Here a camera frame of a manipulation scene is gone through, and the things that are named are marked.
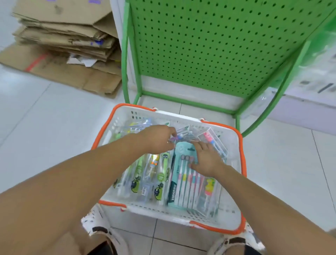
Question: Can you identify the person's left hand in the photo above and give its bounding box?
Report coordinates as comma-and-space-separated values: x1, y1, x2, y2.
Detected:
138, 125, 176, 154

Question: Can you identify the person's right hand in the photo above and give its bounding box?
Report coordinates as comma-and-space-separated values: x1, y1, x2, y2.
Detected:
188, 139, 226, 179

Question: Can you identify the clear pink toothbrush pack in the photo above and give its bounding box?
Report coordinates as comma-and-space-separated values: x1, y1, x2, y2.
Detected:
173, 125, 229, 158

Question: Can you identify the teal multi toothbrush pack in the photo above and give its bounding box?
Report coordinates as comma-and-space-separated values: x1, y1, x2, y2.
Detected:
167, 139, 221, 216

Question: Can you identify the bundle of clear kids toothbrushes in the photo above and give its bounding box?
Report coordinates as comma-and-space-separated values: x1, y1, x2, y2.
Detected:
113, 121, 174, 203

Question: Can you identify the white orange shopping basket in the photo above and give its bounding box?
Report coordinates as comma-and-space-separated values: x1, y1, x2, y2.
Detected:
91, 103, 247, 235

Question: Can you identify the green pegboard display rack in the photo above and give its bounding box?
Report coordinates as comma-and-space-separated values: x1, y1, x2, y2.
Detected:
121, 0, 336, 137

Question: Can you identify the person's left forearm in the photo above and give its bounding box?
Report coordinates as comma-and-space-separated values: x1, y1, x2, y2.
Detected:
0, 134, 150, 255

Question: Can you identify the person's right forearm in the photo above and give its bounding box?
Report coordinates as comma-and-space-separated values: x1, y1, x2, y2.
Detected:
212, 165, 336, 255

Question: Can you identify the white clog shoe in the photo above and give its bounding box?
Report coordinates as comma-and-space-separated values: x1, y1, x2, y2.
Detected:
207, 223, 266, 255
81, 204, 127, 255

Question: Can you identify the pile of flattened cardboard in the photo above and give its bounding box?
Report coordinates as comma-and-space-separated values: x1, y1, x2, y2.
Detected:
0, 0, 122, 98

